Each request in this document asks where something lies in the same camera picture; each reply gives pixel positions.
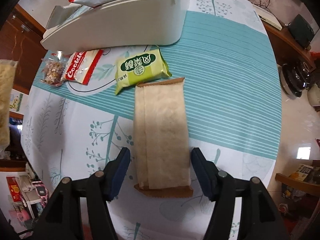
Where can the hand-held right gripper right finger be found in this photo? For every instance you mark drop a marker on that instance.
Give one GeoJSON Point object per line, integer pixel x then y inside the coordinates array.
{"type": "Point", "coordinates": [203, 175]}

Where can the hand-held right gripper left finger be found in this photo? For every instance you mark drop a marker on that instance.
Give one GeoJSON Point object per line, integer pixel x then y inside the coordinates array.
{"type": "Point", "coordinates": [120, 175]}

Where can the brown wafer packet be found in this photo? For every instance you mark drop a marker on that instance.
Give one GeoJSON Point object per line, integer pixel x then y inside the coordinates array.
{"type": "Point", "coordinates": [160, 135]}

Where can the rice cracker clear packet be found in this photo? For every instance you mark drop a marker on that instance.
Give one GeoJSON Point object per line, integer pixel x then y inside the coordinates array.
{"type": "Point", "coordinates": [5, 100]}

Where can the white plastic storage box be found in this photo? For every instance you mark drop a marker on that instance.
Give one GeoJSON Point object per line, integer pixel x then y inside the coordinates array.
{"type": "Point", "coordinates": [125, 22]}

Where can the teal white printed tablecloth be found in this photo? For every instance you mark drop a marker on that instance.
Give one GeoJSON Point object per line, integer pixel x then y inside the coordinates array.
{"type": "Point", "coordinates": [225, 92]}

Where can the wooden chair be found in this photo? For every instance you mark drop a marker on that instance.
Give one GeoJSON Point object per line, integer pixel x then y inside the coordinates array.
{"type": "Point", "coordinates": [297, 182]}

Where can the red cardboard box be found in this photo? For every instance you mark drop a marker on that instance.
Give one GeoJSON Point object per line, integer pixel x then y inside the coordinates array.
{"type": "Point", "coordinates": [12, 190]}

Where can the green pastry packet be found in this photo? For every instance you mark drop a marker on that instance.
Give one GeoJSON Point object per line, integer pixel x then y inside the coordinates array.
{"type": "Point", "coordinates": [142, 67]}

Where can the red white clear snack packet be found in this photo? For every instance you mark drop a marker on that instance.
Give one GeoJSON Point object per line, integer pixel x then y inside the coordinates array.
{"type": "Point", "coordinates": [80, 67]}

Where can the nut candy clear packet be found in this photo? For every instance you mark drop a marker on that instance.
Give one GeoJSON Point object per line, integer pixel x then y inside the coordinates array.
{"type": "Point", "coordinates": [53, 71]}

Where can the sunflower poster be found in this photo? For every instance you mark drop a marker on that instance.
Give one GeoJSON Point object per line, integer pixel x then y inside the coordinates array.
{"type": "Point", "coordinates": [16, 101]}

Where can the white bucket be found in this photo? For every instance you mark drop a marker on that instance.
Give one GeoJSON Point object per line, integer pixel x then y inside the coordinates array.
{"type": "Point", "coordinates": [315, 96]}

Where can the long wooden cabinet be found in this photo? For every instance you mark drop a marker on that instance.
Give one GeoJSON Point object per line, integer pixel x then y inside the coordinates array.
{"type": "Point", "coordinates": [287, 47]}

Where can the white set-top box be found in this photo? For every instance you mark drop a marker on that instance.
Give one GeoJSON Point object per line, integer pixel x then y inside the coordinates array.
{"type": "Point", "coordinates": [268, 17]}

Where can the brown wooden door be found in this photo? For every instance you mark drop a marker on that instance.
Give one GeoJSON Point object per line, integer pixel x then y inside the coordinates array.
{"type": "Point", "coordinates": [22, 35]}

